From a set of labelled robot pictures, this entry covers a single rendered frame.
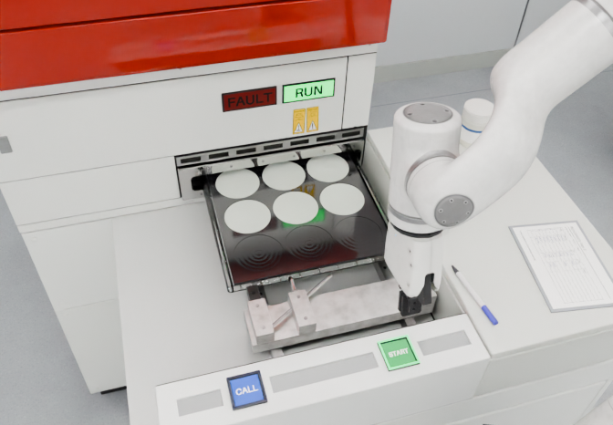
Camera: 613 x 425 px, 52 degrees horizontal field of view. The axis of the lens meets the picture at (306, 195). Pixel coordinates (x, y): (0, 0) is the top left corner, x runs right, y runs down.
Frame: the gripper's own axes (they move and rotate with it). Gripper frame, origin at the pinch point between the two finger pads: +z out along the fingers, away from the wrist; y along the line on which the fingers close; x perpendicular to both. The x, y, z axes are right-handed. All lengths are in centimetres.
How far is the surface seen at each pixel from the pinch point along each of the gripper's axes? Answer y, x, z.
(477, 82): -212, 137, 69
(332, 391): 0.6, -12.5, 15.4
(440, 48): -222, 118, 51
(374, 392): 1.3, -5.5, 17.4
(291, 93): -57, -3, -11
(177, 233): -54, -32, 19
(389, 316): -17.2, 4.9, 20.5
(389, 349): -3.9, -1.1, 14.1
